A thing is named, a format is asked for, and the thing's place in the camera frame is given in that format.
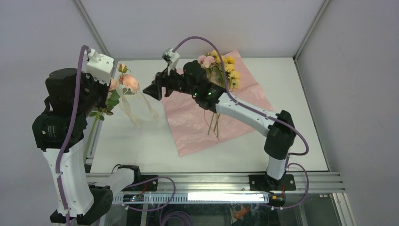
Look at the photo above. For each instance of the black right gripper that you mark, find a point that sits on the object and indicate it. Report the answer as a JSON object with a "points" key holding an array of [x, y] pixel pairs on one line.
{"points": [[163, 80]]}

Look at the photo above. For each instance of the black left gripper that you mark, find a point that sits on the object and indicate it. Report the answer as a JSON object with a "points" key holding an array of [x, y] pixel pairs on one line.
{"points": [[88, 77]]}

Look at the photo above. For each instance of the pink wrapping paper sheet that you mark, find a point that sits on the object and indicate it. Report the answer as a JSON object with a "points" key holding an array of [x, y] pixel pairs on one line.
{"points": [[186, 118]]}

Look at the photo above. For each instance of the peach fake rose stem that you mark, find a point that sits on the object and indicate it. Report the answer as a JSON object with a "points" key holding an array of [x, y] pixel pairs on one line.
{"points": [[121, 87]]}

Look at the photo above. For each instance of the cream ribbon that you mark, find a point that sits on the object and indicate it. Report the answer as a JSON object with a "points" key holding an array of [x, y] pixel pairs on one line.
{"points": [[136, 107]]}

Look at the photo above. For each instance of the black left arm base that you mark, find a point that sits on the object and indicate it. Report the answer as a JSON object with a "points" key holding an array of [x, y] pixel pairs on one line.
{"points": [[140, 182]]}

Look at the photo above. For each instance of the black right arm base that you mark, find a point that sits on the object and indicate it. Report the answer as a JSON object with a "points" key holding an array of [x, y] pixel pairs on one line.
{"points": [[268, 184]]}

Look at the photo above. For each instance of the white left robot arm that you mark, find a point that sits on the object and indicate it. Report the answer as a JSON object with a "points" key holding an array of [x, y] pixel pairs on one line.
{"points": [[77, 199]]}

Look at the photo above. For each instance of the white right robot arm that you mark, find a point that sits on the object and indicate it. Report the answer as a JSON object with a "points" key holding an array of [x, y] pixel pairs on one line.
{"points": [[277, 128]]}

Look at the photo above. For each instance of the white slotted cable duct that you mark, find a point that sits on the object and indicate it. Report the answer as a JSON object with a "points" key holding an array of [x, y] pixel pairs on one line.
{"points": [[190, 198]]}

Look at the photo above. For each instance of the aluminium mounting rail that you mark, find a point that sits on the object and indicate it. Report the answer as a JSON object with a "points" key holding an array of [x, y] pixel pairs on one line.
{"points": [[313, 182]]}

